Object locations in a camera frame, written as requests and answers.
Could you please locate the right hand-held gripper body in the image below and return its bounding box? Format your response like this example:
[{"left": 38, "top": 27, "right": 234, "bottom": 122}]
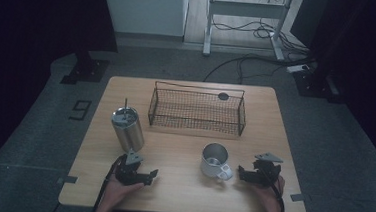
[{"left": 251, "top": 151, "right": 285, "bottom": 189}]

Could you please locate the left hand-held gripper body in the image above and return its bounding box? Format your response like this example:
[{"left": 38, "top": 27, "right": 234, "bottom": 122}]
[{"left": 113, "top": 147, "right": 153, "bottom": 189}]

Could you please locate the white mug with steel interior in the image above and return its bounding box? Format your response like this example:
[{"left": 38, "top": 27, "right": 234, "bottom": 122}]
[{"left": 199, "top": 141, "right": 236, "bottom": 182}]

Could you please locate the black wire mesh basket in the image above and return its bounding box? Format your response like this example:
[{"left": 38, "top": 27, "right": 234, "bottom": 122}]
[{"left": 146, "top": 79, "right": 249, "bottom": 138}]

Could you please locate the person's left hand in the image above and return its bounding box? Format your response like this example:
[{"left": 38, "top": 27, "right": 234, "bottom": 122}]
[{"left": 101, "top": 172, "right": 146, "bottom": 210}]

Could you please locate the person's right hand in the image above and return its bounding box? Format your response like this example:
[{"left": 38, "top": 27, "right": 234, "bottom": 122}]
[{"left": 249, "top": 173, "right": 287, "bottom": 211}]

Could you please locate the grey tape strip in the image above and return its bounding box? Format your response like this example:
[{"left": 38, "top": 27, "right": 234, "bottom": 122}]
[
  {"left": 290, "top": 191, "right": 306, "bottom": 203},
  {"left": 56, "top": 174, "right": 79, "bottom": 186}
]

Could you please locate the stainless steel tumbler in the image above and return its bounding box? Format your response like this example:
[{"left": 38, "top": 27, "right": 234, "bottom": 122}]
[{"left": 108, "top": 105, "right": 148, "bottom": 154}]

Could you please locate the black stand base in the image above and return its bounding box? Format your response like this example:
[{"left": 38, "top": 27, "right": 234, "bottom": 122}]
[
  {"left": 291, "top": 66, "right": 344, "bottom": 102},
  {"left": 59, "top": 48, "right": 112, "bottom": 88}
]

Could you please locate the white power strip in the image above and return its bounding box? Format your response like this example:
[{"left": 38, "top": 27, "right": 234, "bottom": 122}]
[{"left": 285, "top": 62, "right": 311, "bottom": 75}]

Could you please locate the dark curtain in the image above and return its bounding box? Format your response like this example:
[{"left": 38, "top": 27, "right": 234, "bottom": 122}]
[
  {"left": 0, "top": 0, "right": 122, "bottom": 204},
  {"left": 280, "top": 0, "right": 376, "bottom": 175}
]

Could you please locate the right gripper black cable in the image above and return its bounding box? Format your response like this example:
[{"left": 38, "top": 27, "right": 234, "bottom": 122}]
[{"left": 262, "top": 170, "right": 289, "bottom": 212}]

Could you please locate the long black floor cable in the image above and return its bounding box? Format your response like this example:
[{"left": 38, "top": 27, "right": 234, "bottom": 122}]
[{"left": 202, "top": 49, "right": 316, "bottom": 91}]

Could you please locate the tangle of floor cables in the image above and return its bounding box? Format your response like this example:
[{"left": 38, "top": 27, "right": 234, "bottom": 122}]
[{"left": 209, "top": 15, "right": 316, "bottom": 63}]

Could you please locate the white metal desk frame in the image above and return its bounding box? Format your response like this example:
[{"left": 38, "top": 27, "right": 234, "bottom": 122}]
[{"left": 202, "top": 0, "right": 297, "bottom": 63}]

